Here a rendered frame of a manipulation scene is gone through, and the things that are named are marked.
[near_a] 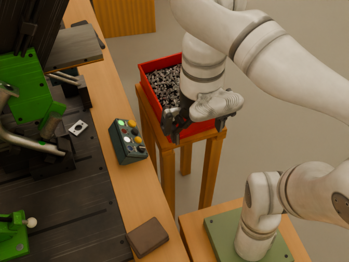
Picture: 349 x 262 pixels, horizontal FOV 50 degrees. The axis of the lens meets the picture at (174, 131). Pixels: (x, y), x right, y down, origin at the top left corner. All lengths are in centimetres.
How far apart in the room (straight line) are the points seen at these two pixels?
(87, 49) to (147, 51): 169
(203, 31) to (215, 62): 8
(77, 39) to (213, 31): 82
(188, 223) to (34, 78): 60
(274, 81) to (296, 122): 209
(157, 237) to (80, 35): 67
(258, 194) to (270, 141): 162
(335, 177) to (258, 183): 38
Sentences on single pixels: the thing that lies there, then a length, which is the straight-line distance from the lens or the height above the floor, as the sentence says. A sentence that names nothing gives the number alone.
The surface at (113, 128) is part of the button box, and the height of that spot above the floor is 94.
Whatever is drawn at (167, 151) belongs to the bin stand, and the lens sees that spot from 135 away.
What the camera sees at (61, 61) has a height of 113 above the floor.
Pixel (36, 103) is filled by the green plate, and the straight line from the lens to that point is 110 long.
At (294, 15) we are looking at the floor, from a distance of 336.
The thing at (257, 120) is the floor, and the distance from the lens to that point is 247.
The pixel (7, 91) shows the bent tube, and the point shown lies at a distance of 103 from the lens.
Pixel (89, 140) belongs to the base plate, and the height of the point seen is 90.
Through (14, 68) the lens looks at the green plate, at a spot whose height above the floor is 123.
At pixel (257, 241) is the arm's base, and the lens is 95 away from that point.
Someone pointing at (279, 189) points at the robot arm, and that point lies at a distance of 64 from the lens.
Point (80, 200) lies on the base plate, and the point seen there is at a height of 90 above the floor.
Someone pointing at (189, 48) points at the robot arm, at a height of 154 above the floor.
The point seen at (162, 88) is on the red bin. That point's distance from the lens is 140.
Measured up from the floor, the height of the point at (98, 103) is 90.
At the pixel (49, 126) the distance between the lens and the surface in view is 110.
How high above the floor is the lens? 191
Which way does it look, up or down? 54 degrees down
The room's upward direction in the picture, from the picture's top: straight up
